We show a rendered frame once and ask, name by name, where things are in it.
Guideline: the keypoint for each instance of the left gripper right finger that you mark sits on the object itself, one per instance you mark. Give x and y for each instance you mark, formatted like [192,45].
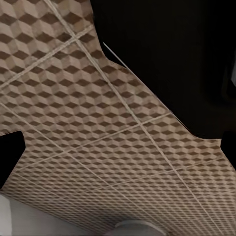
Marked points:
[228,146]

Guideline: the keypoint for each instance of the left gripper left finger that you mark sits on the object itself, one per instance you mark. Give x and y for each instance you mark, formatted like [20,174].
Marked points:
[12,146]

